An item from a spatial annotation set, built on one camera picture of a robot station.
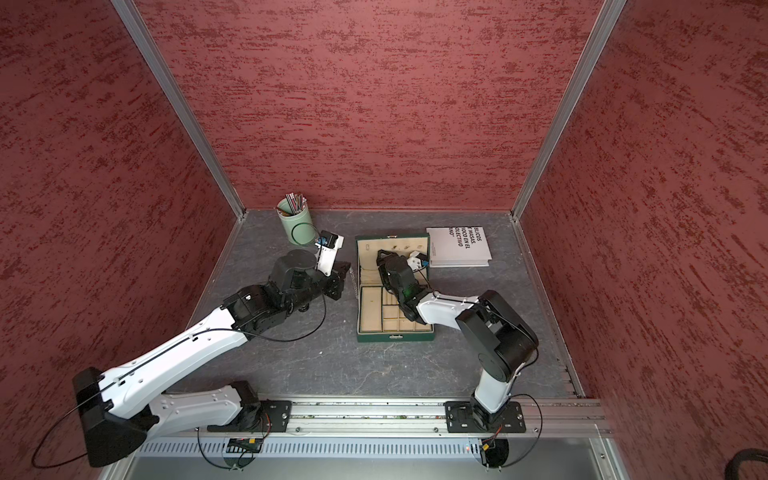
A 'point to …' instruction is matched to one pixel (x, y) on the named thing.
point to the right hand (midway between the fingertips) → (374, 260)
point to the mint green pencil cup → (295, 214)
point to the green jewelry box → (379, 318)
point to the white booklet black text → (461, 246)
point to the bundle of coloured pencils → (295, 202)
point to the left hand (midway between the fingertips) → (346, 270)
